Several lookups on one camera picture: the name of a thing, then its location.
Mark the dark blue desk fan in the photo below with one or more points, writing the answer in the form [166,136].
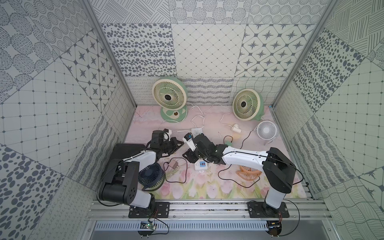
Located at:
[152,177]

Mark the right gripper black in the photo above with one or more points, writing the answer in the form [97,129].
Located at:
[190,156]

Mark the black box at left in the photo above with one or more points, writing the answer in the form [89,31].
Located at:
[123,151]

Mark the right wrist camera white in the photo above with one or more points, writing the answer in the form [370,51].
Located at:
[189,140]

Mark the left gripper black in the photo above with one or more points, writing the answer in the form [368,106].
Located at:
[172,144]

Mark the green cream desk fan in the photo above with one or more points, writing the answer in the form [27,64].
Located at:
[248,105]

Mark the aluminium rail frame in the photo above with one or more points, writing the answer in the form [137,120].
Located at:
[294,209]

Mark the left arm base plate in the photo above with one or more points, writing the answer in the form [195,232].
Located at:
[149,209]

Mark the small white desk fan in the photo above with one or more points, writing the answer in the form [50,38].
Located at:
[267,130]

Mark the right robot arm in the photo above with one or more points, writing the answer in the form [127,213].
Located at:
[279,170]

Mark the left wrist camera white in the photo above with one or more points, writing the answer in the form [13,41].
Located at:
[167,134]

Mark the orange handheld fan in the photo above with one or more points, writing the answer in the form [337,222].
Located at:
[248,174]

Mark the white plug adapter on table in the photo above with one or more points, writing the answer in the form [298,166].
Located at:
[235,128]

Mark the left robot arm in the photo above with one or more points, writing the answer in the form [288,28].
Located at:
[120,180]

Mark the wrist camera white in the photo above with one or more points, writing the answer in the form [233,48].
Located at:
[189,140]
[167,134]

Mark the right controller board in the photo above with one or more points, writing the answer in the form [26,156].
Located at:
[274,228]

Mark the white power strip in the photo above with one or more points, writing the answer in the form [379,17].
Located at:
[200,165]

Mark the controller board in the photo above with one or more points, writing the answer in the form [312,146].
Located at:
[146,229]
[274,228]

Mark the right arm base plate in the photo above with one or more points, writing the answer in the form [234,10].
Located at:
[268,209]

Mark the left controller board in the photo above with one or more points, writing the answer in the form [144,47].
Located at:
[146,229]

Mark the pink USB charger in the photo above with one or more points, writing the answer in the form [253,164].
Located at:
[173,164]

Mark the large green fan with face base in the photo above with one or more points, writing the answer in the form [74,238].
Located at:
[171,94]

